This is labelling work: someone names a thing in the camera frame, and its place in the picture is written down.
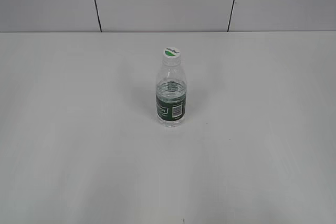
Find white green bottle cap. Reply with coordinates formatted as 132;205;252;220
162;47;181;66

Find clear green-label water bottle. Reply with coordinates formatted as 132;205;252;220
155;56;187;127

